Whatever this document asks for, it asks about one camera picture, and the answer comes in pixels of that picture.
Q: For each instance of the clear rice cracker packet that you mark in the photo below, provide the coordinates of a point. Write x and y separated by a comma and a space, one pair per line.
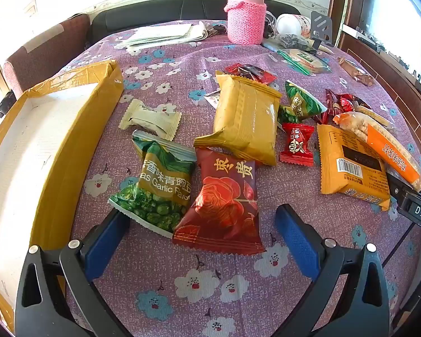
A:
373, 116

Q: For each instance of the orange label rice cracker packet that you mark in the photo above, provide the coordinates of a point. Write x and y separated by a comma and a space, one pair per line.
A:
389, 151

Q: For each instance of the black leather sofa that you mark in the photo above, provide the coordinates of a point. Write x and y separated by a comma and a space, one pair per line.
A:
144, 14

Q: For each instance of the yellow taped cardboard box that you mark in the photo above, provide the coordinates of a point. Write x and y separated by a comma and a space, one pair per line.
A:
31, 168

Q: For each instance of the bunch of keys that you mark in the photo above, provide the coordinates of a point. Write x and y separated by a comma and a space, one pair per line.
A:
217, 30

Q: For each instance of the red flower print snack packet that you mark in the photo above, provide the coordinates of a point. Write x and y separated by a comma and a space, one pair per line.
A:
222, 203

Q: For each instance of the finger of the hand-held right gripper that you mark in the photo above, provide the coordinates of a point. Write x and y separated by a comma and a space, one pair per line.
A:
393, 185

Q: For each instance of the brown snack packet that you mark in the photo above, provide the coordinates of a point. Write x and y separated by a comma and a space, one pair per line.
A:
356, 71

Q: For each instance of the small green pea packet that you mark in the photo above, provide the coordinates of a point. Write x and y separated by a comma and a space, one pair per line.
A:
303, 101

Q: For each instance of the orange barcode cracker packet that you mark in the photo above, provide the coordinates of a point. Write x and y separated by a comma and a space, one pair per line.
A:
347, 168

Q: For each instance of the white plastic jar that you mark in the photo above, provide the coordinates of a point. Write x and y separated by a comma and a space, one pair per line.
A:
289, 24

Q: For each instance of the large yellow snack packet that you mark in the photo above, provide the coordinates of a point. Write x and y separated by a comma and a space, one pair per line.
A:
247, 119

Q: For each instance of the reddish upholstered chair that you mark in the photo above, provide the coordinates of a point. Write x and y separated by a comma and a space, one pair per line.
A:
45, 56

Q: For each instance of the small white red sachet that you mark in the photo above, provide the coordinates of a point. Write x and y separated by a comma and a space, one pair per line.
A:
212, 99

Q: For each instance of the purple floral tablecloth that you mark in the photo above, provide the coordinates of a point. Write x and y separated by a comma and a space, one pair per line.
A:
182, 288

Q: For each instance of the large green pea packet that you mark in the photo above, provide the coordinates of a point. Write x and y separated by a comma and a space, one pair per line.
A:
158, 189

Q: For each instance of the wooden cabinet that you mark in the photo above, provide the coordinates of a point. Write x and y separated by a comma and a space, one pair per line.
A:
382, 52

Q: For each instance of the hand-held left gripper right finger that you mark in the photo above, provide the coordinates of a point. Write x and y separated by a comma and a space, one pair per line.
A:
297, 242

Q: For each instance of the green edged rice cracker packet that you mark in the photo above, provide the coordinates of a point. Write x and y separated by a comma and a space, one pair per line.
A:
303, 60

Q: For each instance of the small red candy packet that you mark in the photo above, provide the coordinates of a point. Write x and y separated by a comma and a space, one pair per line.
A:
297, 144

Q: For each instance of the stack of papers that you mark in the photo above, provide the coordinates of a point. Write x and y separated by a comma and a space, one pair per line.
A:
158, 35

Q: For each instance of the pink thermos with knit sleeve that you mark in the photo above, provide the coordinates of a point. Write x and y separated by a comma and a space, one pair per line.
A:
246, 14

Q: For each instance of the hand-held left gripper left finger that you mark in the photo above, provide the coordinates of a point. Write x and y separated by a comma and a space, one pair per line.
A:
101, 247

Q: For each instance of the red foil candy cluster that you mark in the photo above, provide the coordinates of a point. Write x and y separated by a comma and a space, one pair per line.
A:
340, 107

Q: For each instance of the dark red candy packets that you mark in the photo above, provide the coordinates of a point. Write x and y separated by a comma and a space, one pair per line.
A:
251, 73

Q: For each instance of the cream snack packet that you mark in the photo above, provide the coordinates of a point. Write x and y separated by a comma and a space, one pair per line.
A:
151, 119

